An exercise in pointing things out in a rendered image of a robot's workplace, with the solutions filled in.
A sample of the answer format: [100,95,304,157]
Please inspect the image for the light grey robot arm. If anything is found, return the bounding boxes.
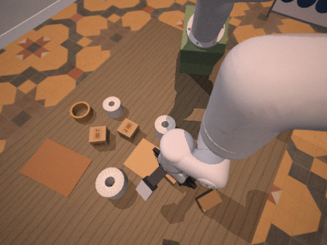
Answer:
[136,0,327,201]

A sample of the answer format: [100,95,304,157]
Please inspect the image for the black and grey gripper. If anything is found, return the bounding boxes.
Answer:
[153,147,197,189]

